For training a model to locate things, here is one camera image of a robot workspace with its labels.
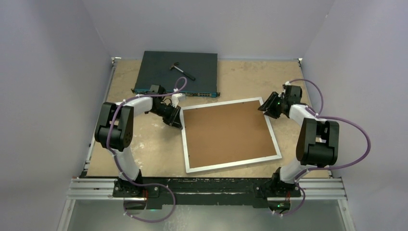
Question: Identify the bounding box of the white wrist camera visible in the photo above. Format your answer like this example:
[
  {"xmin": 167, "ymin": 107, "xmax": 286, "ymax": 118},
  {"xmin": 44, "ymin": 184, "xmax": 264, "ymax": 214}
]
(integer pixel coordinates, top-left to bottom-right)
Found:
[
  {"xmin": 171, "ymin": 88, "xmax": 186, "ymax": 108},
  {"xmin": 280, "ymin": 81, "xmax": 291, "ymax": 97}
]

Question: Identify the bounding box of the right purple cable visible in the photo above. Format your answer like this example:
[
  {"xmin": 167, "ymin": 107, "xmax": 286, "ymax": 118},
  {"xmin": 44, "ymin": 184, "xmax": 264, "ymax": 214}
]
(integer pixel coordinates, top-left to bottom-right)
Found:
[{"xmin": 271, "ymin": 79, "xmax": 372, "ymax": 218}]

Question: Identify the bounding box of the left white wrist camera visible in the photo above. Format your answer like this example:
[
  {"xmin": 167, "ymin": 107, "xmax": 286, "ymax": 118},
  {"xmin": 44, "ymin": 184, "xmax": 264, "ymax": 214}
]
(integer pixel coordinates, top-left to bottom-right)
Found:
[{"xmin": 171, "ymin": 88, "xmax": 186, "ymax": 108}]

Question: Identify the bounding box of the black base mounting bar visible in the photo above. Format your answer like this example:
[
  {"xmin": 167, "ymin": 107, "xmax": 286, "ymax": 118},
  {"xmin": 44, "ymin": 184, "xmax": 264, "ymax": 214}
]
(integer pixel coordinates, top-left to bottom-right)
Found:
[{"xmin": 113, "ymin": 177, "xmax": 301, "ymax": 209}]

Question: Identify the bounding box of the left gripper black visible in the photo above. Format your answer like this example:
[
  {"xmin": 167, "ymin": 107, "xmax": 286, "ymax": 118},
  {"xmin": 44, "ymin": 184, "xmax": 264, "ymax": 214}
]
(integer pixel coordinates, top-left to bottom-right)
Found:
[{"xmin": 150, "ymin": 103, "xmax": 182, "ymax": 129}]

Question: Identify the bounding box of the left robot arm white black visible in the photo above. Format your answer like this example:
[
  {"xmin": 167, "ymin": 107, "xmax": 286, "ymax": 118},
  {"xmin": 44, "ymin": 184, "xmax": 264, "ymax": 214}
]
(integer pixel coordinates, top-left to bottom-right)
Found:
[{"xmin": 94, "ymin": 85, "xmax": 185, "ymax": 197}]

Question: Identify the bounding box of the purple cable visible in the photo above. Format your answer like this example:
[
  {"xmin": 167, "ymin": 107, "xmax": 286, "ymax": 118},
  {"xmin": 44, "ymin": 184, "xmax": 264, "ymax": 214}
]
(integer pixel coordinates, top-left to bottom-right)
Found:
[
  {"xmin": 271, "ymin": 79, "xmax": 372, "ymax": 218},
  {"xmin": 105, "ymin": 76, "xmax": 177, "ymax": 224}
]

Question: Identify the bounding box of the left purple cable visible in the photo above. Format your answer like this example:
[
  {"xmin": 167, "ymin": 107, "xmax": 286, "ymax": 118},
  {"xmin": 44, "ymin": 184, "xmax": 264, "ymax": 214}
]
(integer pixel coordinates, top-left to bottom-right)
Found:
[{"xmin": 105, "ymin": 76, "xmax": 177, "ymax": 224}]

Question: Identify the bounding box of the dark network switch box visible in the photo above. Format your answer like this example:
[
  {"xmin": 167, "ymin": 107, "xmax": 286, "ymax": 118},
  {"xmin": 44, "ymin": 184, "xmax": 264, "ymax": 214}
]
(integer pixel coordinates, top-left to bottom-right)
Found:
[{"xmin": 131, "ymin": 51, "xmax": 220, "ymax": 98}]

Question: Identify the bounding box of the small black-handled hammer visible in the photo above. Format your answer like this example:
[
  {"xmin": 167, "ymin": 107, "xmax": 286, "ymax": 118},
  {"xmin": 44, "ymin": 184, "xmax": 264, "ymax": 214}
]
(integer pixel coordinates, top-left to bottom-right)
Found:
[{"xmin": 169, "ymin": 62, "xmax": 196, "ymax": 81}]

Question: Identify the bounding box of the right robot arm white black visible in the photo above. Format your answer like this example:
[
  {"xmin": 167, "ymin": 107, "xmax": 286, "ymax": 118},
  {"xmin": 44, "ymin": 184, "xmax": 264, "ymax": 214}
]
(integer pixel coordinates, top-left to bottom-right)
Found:
[{"xmin": 258, "ymin": 85, "xmax": 339, "ymax": 196}]

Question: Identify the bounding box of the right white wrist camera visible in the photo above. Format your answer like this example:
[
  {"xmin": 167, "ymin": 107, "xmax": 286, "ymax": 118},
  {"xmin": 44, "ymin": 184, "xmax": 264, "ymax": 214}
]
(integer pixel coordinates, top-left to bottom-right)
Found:
[{"xmin": 280, "ymin": 81, "xmax": 291, "ymax": 97}]

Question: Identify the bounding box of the brown cardboard backing board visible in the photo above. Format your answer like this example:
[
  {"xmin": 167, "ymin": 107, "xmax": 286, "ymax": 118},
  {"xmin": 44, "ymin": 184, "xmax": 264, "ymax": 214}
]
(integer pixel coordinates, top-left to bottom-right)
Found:
[{"xmin": 183, "ymin": 100, "xmax": 279, "ymax": 168}]

